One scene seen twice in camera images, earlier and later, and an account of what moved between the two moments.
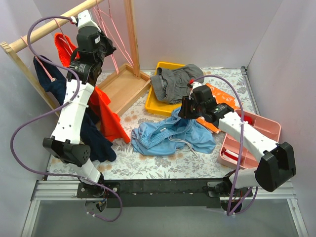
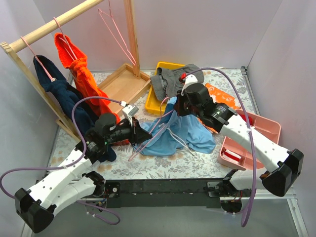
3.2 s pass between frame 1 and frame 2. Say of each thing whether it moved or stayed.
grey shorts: stayed
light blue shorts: stayed
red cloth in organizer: stayed
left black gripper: moved
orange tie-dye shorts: stayed
